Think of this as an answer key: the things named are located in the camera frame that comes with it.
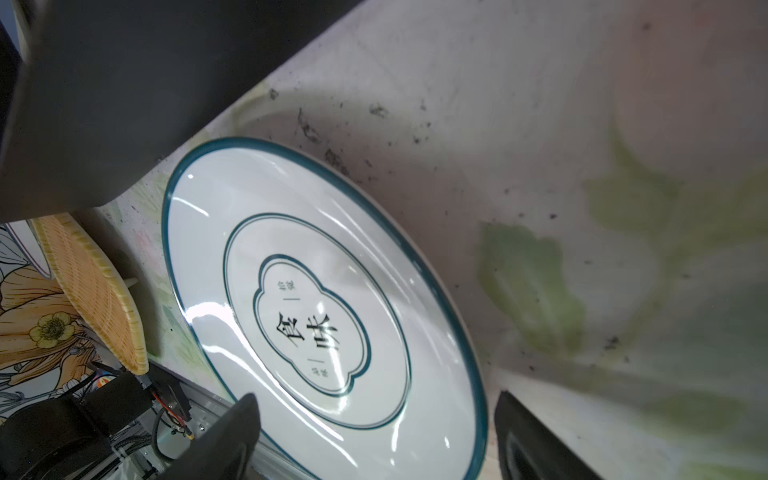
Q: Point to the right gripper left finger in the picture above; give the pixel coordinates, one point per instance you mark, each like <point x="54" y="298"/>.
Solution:
<point x="225" y="449"/>

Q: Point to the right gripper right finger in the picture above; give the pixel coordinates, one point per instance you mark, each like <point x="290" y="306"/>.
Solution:
<point x="529" y="450"/>

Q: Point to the yellow woven square plate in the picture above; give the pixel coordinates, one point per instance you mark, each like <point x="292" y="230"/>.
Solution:
<point x="95" y="288"/>

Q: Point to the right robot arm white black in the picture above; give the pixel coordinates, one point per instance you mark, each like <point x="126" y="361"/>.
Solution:
<point x="111" y="87"/>

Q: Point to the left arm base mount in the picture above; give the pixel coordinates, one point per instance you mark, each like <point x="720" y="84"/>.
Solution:
<point x="87" y="432"/>

